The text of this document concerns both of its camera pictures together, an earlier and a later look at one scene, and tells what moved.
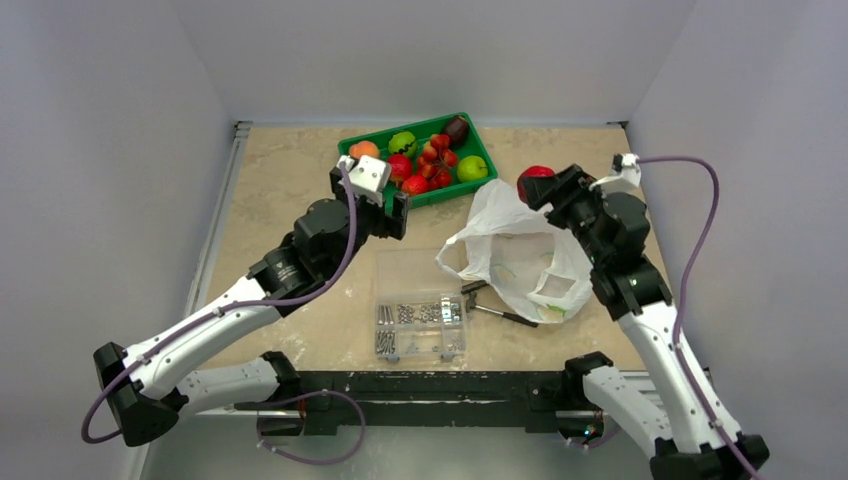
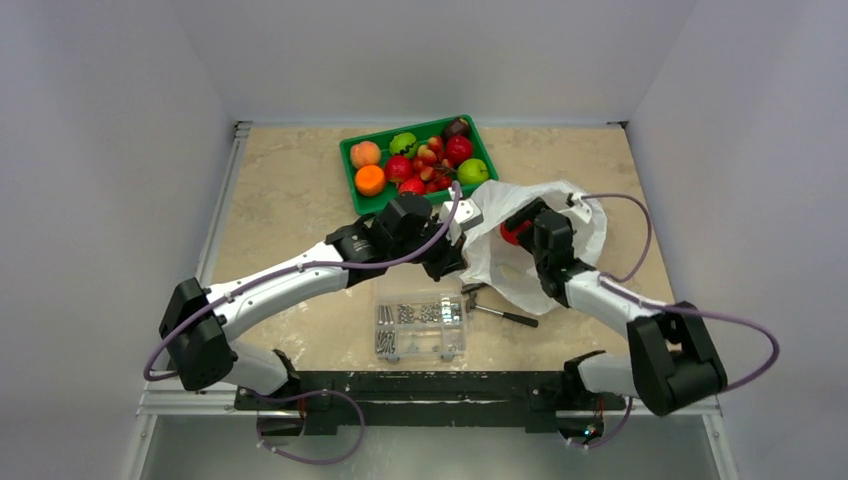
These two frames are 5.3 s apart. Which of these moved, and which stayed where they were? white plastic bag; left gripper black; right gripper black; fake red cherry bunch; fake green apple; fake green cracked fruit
Moved: right gripper black; left gripper black
Stayed: fake green cracked fruit; fake red cherry bunch; fake green apple; white plastic bag
